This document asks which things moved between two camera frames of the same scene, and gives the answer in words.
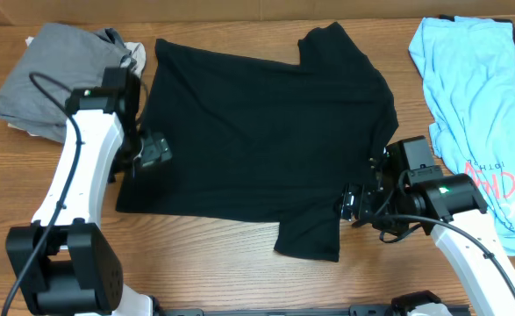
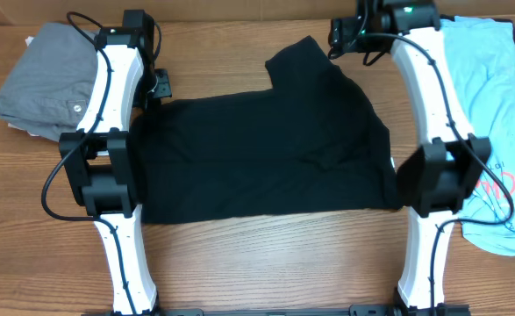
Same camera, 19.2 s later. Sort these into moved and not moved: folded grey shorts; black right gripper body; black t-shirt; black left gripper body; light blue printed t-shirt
Moved: black t-shirt; black right gripper body; black left gripper body
Not moved: light blue printed t-shirt; folded grey shorts
